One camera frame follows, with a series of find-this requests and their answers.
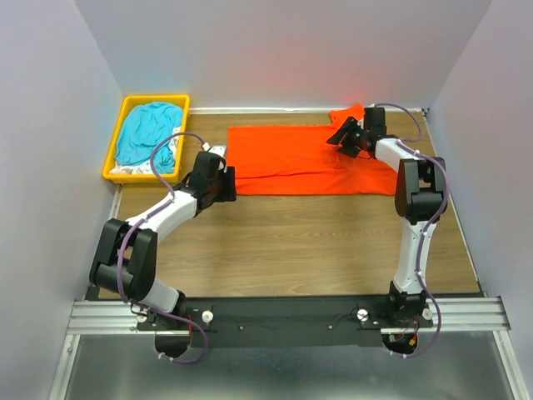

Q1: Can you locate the orange t shirt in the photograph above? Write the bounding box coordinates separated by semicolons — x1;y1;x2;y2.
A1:
227;104;396;196

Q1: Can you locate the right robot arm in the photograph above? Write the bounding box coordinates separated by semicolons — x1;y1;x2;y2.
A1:
326;116;450;324

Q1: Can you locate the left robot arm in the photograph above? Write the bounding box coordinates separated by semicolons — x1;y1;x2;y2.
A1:
89;145;237;318

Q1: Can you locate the white t shirt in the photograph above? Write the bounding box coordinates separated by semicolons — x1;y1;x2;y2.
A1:
111;125;182;174

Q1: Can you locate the light blue t shirt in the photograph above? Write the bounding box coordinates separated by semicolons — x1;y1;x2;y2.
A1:
111;102;183;174

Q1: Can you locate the yellow plastic bin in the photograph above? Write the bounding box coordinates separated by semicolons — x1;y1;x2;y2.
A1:
102;94;190;184

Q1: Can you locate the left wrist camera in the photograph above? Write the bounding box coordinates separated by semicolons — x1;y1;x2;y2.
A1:
202;142;227;158

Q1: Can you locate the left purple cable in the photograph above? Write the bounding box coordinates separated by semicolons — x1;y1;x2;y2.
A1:
116;132;209;364

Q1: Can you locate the purple cable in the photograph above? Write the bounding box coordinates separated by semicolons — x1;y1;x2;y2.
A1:
116;132;209;364
374;103;450;359

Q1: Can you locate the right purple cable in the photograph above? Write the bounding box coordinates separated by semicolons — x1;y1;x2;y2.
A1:
374;103;450;359

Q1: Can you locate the aluminium frame rail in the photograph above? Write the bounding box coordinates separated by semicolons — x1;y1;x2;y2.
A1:
50;196;528;399

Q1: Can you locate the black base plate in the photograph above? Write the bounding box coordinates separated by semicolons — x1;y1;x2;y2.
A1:
137;295;433;348

